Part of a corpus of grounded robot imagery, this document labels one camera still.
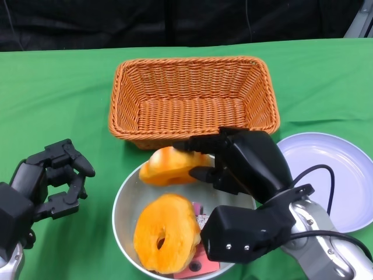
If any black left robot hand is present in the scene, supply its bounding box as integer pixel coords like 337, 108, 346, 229
10, 139, 96, 222

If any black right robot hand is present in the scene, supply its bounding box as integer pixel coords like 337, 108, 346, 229
171, 127, 294, 205

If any oblong twisted bread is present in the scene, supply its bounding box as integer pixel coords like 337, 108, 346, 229
139, 146, 214, 187

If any pale grey bowl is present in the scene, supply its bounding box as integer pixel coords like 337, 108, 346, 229
112, 154, 258, 278

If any ring-shaped donut bread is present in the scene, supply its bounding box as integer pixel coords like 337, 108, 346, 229
133, 193, 202, 274

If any white lavender plate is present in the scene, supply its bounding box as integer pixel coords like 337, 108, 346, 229
275, 132, 373, 234

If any chocolate cake slice with cherry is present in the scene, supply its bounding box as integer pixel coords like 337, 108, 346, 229
196, 214, 211, 232

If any orange wicker basket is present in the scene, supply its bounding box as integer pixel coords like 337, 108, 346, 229
108, 56, 281, 151

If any pink cake with blueberry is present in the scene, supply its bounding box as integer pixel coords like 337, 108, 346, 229
173, 250, 221, 279

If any green tablecloth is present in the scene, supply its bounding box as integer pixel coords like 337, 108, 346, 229
0, 37, 373, 280

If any black backdrop cloth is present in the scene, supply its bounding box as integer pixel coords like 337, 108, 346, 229
0, 0, 373, 53

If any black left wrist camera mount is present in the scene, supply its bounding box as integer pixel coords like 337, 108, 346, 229
0, 182, 36, 261

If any thin hanging cable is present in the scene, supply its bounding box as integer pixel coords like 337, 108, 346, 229
244, 0, 252, 40

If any grey metal frame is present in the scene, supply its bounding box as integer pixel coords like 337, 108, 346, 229
343, 0, 373, 39

